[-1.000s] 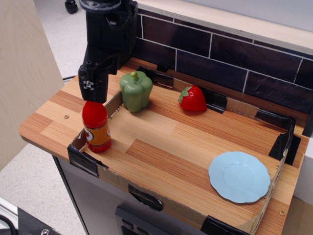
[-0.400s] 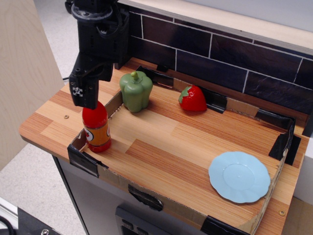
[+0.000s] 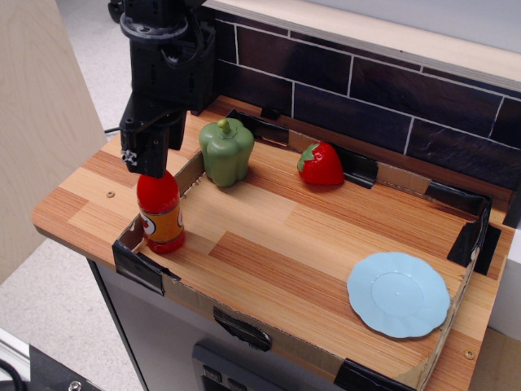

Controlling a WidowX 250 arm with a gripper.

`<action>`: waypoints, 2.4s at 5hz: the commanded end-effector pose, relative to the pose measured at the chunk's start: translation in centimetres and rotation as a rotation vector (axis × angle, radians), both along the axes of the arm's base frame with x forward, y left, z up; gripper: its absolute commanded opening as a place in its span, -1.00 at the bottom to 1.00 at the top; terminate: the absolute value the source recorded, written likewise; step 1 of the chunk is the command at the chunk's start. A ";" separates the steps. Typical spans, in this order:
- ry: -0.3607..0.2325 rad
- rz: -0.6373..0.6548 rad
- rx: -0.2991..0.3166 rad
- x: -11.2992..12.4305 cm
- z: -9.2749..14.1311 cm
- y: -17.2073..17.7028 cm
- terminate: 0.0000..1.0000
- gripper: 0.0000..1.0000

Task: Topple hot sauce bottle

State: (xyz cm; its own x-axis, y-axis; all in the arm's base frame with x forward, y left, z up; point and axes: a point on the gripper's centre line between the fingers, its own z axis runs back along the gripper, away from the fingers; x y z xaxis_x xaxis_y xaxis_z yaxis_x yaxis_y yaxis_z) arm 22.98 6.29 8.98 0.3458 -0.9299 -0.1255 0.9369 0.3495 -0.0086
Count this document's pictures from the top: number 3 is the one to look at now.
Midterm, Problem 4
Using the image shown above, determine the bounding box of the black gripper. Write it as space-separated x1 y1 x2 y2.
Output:
120 15 216 178

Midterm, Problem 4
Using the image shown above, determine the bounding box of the red hot sauce bottle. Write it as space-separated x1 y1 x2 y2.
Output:
137 171 185 253

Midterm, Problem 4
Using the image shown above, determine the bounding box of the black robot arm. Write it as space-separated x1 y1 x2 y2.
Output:
120 1 217 178

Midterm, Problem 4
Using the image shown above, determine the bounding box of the cardboard fence with black tape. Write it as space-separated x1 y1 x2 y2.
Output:
113 112 500 390

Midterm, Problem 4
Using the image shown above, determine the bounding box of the green toy bell pepper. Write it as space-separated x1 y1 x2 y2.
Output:
199 117 255 187

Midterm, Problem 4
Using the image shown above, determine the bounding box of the light wooden board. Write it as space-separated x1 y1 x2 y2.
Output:
1 1 106 280

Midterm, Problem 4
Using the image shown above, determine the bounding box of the black caster wheel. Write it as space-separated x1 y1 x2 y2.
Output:
107 0 124 14

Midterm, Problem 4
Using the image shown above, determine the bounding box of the red toy strawberry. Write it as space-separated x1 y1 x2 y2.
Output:
297 142 345 185

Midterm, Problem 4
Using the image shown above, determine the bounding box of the grey cabinet under table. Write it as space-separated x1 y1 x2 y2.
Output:
90 262 336 390

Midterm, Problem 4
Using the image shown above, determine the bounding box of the light blue plastic plate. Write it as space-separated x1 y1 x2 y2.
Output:
347 252 451 339

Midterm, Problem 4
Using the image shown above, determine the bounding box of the dark tile backsplash panel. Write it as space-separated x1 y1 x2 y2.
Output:
201 4 520 225

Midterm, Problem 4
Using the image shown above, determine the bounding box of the black equipment with cable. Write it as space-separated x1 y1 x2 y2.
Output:
1 344 100 391

